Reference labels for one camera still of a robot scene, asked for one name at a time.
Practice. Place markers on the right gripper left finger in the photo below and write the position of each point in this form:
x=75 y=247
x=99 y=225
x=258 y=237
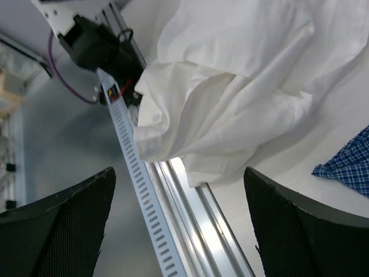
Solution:
x=61 y=234

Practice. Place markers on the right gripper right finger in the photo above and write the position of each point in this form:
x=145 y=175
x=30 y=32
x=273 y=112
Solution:
x=299 y=236

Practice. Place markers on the white shirt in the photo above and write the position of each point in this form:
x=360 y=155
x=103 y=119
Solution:
x=228 y=76

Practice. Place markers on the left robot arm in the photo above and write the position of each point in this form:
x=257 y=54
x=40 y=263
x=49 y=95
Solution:
x=91 y=45

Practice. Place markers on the blue checked shirt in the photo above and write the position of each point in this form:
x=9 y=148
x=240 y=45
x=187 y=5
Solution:
x=349 y=166

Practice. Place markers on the aluminium mounting rail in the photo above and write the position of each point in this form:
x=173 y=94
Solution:
x=205 y=242

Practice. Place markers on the slotted grey cable duct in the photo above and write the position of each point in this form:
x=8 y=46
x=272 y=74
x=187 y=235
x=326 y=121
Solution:
x=163 y=243

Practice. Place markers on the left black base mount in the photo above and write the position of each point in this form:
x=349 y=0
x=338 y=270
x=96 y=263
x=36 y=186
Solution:
x=125 y=80

